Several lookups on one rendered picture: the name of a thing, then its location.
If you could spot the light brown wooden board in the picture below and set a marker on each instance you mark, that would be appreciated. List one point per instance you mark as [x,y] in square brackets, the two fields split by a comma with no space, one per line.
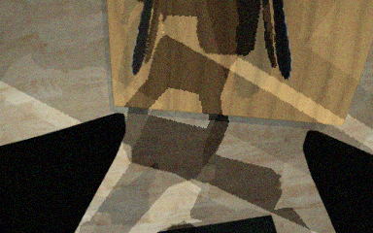
[218,57]

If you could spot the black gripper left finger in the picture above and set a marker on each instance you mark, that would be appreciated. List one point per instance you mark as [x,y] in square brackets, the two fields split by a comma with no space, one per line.
[47,182]

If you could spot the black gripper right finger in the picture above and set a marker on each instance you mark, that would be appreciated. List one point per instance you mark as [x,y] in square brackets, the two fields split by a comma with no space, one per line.
[343,175]

